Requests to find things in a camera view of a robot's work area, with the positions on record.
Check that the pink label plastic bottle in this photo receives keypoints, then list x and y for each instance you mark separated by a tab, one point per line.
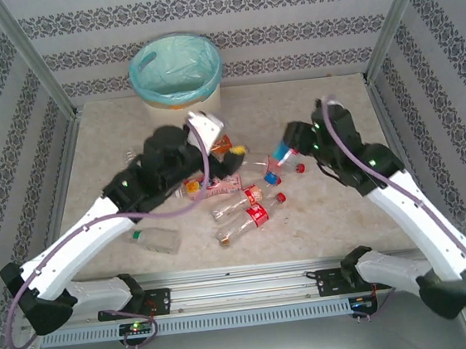
217	186

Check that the blue label plastic bottle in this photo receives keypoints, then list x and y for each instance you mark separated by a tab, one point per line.
282	151

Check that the red label cola bottle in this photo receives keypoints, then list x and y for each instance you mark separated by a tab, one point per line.
253	193
258	216

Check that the clear bottle green cap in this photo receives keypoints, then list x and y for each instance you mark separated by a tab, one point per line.
158	240

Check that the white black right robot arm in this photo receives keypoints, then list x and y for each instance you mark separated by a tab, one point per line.
421	221

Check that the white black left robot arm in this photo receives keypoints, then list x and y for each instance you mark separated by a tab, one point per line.
77	236

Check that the cream plastic waste bin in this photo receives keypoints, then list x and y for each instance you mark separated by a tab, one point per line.
159	109

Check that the teal plastic bin liner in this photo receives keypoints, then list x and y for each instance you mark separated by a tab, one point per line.
176	68

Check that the orange juice plastic bottle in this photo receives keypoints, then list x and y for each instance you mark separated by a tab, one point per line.
222	143

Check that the small orange scrap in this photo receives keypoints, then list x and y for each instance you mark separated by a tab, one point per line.
329	74

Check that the right circuit board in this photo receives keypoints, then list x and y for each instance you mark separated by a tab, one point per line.
363	302

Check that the circuit board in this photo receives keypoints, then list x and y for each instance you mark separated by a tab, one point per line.
136	327
363	302

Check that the left circuit board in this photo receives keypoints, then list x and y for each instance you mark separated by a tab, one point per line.
136	327

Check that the aluminium side rail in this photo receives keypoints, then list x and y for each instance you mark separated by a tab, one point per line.
386	116
67	150

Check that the aluminium mounting rail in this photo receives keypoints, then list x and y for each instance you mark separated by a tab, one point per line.
244	283

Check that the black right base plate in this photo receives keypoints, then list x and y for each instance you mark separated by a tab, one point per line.
330	283

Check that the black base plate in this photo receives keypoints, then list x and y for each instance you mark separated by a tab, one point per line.
330	283
161	301

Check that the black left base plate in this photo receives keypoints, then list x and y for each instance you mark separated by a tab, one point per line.
161	301

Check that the aluminium frame post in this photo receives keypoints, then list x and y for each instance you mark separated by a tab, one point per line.
34	58
394	20

